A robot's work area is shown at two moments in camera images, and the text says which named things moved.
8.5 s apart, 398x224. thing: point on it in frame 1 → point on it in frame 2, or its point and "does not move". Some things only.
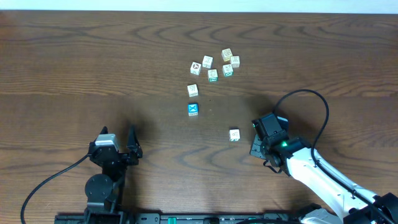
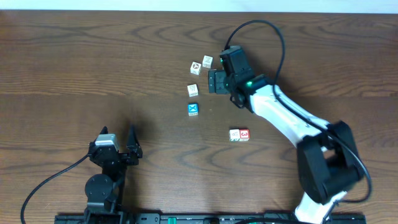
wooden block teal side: x=234 y=134 does not move
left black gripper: x=121 y=157 does not move
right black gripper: x=255 y=149 → x=217 y=78
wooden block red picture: x=195 y=68 does not move
